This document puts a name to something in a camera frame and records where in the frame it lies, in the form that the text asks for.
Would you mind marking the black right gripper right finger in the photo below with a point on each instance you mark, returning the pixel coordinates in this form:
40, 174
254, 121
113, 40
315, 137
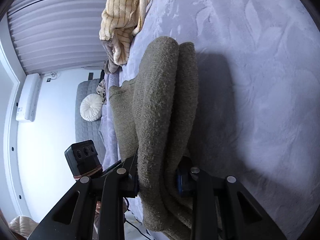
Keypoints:
224, 208

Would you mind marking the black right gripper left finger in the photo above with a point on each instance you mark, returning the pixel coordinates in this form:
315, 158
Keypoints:
73, 215

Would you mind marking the olive brown knit sweater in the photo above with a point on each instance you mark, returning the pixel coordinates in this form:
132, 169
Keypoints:
153, 115

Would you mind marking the grey quilted headboard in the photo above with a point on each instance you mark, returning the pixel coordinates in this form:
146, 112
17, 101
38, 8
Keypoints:
88, 129

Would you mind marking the round white pleated cushion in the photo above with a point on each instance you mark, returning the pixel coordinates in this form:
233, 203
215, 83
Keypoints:
91, 107

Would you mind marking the grey brown fleece garment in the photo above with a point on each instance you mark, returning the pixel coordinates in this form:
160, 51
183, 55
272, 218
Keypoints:
110, 66

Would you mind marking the grey pleated curtain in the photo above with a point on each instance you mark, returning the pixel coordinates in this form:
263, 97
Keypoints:
52, 35

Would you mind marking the cream striped fleece garment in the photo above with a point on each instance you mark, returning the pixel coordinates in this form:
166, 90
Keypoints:
121, 20

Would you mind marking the lavender embossed bed blanket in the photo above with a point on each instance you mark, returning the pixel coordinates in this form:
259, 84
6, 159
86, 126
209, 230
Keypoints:
258, 110

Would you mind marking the white wall air conditioner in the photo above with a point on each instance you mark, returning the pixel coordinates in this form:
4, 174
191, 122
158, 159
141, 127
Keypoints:
26, 108

